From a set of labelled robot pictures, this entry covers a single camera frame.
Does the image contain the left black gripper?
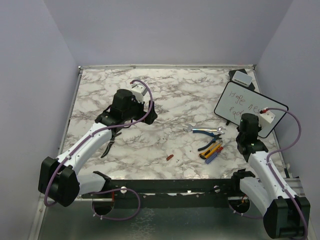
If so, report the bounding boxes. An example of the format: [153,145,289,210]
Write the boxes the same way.
[123,95,157,124]

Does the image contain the red marker cap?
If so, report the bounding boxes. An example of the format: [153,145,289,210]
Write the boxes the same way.
[166,154,174,161]

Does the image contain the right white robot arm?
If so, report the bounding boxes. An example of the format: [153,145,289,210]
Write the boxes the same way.
[229,107,311,240]

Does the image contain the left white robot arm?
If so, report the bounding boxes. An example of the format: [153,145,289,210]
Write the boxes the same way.
[38,84,158,207]

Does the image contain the black framed whiteboard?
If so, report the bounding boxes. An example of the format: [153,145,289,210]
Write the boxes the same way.
[214,81,289,139]

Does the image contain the red blue screwdriver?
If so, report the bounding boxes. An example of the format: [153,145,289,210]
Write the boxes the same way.
[205,140,233,164]

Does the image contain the silver open-end wrench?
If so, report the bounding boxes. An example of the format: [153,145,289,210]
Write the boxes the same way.
[183,123,226,135]

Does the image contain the yellow utility knife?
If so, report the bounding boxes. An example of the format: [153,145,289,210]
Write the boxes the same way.
[199,140,223,160]

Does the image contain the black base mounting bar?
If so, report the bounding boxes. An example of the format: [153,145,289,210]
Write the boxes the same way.
[81,169,258,210]

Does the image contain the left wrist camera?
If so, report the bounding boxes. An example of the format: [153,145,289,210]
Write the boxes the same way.
[131,83,148,104]

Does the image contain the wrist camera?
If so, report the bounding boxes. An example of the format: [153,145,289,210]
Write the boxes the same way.
[258,108,276,129]
[131,83,148,104]

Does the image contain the blue handled pliers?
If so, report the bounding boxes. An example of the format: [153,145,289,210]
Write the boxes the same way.
[192,128,223,152]

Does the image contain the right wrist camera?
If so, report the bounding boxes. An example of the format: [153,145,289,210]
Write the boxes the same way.
[258,108,276,129]

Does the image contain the white network switch box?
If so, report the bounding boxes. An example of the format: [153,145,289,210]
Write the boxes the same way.
[231,70,253,87]

